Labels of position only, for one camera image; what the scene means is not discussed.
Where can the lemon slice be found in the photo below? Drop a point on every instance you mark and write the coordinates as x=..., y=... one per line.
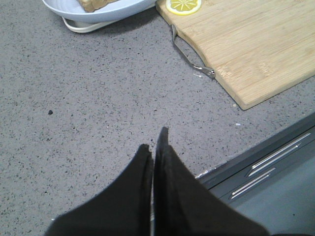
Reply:
x=183, y=7

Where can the white rectangular tray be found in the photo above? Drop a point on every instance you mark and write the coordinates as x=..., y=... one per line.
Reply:
x=81, y=27

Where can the bottom bread slice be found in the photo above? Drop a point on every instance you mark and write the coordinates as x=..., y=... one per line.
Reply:
x=93, y=5

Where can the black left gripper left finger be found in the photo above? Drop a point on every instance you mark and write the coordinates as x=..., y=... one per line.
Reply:
x=122, y=209

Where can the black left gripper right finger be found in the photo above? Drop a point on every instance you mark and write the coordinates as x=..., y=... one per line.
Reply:
x=184, y=207

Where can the light blue round plate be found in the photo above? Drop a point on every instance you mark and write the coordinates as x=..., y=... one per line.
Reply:
x=71, y=9

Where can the wooden cutting board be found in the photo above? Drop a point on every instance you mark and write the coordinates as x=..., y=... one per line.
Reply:
x=257, y=48

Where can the metal drawer handle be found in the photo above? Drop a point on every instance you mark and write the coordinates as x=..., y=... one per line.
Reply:
x=277, y=155
x=251, y=184

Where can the upper metal drawer handle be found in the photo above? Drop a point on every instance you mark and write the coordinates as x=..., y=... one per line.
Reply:
x=277, y=155

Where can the lower metal drawer handle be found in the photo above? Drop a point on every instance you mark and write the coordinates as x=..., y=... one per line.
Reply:
x=251, y=184

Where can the metal cutting board handle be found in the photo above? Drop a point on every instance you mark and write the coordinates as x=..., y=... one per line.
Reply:
x=205, y=70

